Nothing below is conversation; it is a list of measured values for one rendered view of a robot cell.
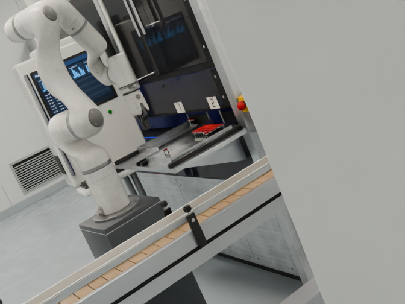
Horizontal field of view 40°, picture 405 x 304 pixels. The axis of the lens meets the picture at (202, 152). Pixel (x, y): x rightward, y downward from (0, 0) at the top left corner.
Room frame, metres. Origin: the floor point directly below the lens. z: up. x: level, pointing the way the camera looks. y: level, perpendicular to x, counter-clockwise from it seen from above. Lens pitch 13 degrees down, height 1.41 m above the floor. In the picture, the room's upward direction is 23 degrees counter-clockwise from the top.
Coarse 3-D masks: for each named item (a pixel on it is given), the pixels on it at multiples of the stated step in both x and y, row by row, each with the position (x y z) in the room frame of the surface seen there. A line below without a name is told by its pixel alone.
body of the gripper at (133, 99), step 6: (138, 90) 2.32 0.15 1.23; (126, 96) 2.35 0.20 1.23; (132, 96) 2.31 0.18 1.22; (138, 96) 2.33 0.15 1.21; (132, 102) 2.32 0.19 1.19; (138, 102) 2.31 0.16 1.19; (144, 102) 2.32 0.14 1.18; (132, 108) 2.35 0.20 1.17; (138, 108) 2.31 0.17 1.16; (132, 114) 2.38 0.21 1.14; (138, 114) 2.33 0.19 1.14
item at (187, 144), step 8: (224, 128) 2.44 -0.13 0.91; (184, 136) 2.64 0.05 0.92; (192, 136) 2.66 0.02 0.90; (216, 136) 2.42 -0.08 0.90; (176, 144) 2.61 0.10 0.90; (184, 144) 2.63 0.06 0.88; (192, 144) 2.56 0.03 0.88; (200, 144) 2.38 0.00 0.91; (160, 152) 2.57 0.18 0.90; (176, 152) 2.54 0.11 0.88; (184, 152) 2.34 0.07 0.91; (152, 160) 2.48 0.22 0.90; (160, 160) 2.40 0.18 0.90; (168, 160) 2.33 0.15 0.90
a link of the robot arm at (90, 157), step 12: (60, 120) 2.04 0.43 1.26; (60, 132) 2.04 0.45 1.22; (60, 144) 2.06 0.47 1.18; (72, 144) 2.06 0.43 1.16; (84, 144) 2.08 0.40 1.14; (72, 156) 2.04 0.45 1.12; (84, 156) 2.02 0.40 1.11; (96, 156) 2.02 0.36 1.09; (108, 156) 2.06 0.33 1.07; (84, 168) 2.02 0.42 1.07; (96, 168) 2.01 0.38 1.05
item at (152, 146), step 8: (208, 120) 2.81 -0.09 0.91; (176, 128) 3.01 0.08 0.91; (184, 128) 3.03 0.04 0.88; (192, 128) 2.76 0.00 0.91; (160, 136) 2.96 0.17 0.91; (168, 136) 2.98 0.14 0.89; (176, 136) 2.91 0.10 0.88; (144, 144) 2.91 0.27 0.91; (152, 144) 2.93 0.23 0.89; (160, 144) 2.88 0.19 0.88; (168, 144) 2.69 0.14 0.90; (144, 152) 2.83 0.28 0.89; (152, 152) 2.74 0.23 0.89
